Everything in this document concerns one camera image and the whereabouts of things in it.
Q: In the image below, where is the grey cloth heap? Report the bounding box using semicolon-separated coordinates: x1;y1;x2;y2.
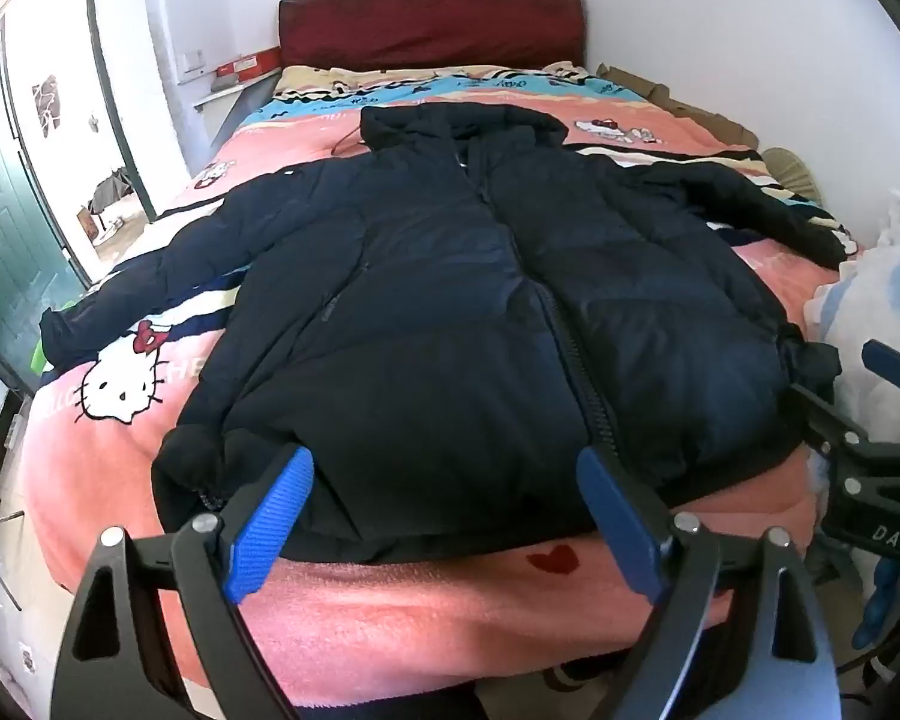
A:
85;169;137;241

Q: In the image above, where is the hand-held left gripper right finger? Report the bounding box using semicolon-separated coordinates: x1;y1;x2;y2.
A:
576;447;841;720

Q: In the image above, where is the yellow cartoon pillow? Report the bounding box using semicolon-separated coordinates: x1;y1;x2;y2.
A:
274;62;593;98

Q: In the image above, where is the dark red bed headboard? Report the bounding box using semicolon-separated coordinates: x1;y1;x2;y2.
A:
277;0;587;73

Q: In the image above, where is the blue plastic object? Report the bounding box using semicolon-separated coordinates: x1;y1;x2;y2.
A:
852;561;900;650

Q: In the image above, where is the white and blue plush blanket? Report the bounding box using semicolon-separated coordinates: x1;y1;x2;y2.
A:
805;187;900;470

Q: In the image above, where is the red box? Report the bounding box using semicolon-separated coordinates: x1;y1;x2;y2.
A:
215;46;282;89

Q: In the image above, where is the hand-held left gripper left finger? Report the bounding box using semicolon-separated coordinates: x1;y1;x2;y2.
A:
49;444;316;720

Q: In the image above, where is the black puffer jacket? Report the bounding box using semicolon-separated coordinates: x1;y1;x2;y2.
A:
39;105;865;565

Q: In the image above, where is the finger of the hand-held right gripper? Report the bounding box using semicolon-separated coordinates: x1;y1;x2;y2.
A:
861;340;900;395
790;382;882;460

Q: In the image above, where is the white wall shelf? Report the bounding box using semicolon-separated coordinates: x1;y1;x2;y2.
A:
193;79;278;145

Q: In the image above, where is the olive woven fan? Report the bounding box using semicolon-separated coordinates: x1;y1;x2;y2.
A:
762;146;827;205

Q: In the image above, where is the dark door frame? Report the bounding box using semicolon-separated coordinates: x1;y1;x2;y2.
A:
85;0;157;224

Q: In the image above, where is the wall picture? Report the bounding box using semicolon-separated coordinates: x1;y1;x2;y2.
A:
31;75;63;138

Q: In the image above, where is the green panel door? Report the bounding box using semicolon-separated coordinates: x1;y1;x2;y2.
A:
0;34;92;395

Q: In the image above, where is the brown cardboard sheet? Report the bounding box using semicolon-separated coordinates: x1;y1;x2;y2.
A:
595;61;760;152

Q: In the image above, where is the pink cartoon printed blanket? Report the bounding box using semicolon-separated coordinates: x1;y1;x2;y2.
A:
0;66;865;702

